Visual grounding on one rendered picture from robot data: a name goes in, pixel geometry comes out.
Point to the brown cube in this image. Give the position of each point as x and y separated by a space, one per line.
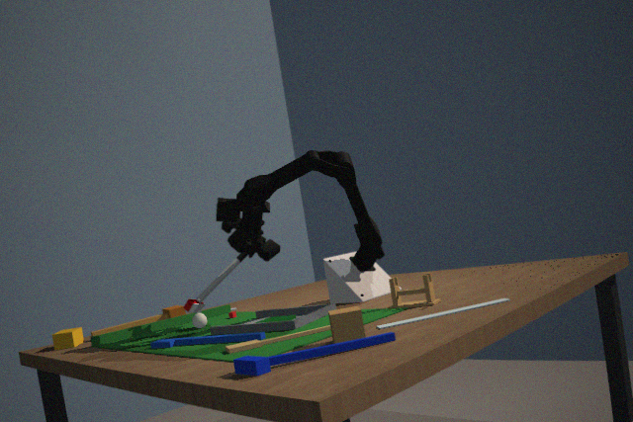
346 324

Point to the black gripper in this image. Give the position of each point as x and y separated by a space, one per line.
265 250

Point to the yellow cube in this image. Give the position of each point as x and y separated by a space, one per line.
69 338

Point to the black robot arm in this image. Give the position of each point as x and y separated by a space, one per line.
251 200

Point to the green putting mat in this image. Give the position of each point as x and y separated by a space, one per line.
217 352

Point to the white ball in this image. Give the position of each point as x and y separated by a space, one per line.
199 320

